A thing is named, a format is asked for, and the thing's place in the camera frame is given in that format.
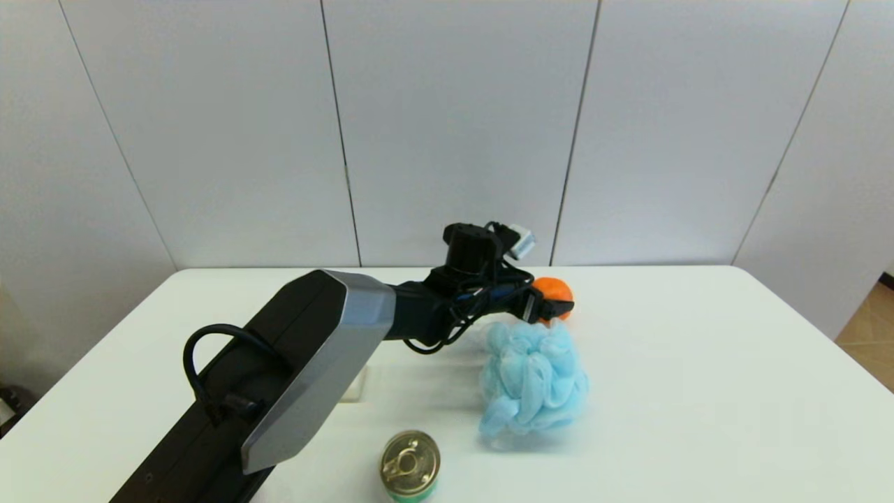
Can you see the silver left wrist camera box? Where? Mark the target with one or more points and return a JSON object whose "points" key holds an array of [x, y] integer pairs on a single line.
{"points": [[522, 243]]}

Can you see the cream soap bar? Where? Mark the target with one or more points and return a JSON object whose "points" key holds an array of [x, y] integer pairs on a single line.
{"points": [[356, 388]]}

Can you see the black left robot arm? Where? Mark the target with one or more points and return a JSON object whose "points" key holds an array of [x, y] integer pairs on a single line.
{"points": [[307, 349]]}

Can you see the light blue mesh bath loofah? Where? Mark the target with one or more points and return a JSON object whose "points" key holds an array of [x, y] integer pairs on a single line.
{"points": [[534, 377]]}

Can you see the green tin can gold lid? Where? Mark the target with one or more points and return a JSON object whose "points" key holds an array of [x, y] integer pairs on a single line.
{"points": [[410, 462]]}

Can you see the dark background floor object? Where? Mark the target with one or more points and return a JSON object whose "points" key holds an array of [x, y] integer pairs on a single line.
{"points": [[10, 405]]}

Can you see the orange fruit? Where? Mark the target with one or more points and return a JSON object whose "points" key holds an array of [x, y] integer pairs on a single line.
{"points": [[553, 288]]}

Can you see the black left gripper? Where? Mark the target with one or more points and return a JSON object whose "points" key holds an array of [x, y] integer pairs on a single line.
{"points": [[517, 302]]}

